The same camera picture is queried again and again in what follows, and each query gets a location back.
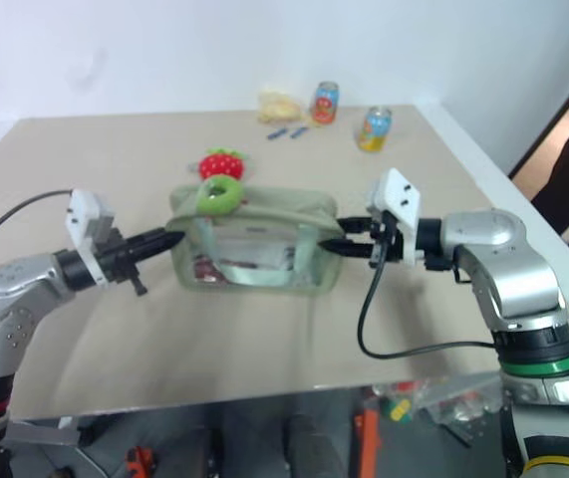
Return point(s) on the clear plastic bag of parts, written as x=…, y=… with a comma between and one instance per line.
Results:
x=443, y=403

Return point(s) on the red and blue drink can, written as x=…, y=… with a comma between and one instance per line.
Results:
x=325, y=102

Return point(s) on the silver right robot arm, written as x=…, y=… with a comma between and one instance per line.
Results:
x=508, y=269

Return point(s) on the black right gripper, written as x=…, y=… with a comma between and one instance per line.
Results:
x=382, y=239

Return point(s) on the orange upright bar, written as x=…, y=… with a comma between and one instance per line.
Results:
x=368, y=438

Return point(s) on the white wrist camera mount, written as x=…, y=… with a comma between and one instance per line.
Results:
x=403, y=199
x=85, y=211

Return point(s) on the yellow snack bag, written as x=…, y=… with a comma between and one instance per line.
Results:
x=279, y=107

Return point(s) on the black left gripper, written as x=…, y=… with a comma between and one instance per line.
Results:
x=114, y=256

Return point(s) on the grey metal bracket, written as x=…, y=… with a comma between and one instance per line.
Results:
x=45, y=433

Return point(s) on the yellow and blue drink can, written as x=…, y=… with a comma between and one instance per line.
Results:
x=376, y=129

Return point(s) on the dark grey rounded shape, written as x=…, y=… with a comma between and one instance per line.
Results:
x=316, y=438

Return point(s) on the green pouch with clear window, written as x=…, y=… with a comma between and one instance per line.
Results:
x=259, y=249

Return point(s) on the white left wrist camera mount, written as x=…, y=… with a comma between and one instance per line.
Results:
x=85, y=211

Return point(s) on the red strawberry plush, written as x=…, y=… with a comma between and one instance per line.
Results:
x=221, y=164

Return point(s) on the small blue clip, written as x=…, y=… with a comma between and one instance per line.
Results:
x=276, y=134
x=299, y=132

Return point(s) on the orange and black tool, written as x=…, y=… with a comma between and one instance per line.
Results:
x=139, y=460

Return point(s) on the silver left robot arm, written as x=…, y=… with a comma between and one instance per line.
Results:
x=10, y=299

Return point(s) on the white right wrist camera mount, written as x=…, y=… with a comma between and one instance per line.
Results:
x=403, y=199

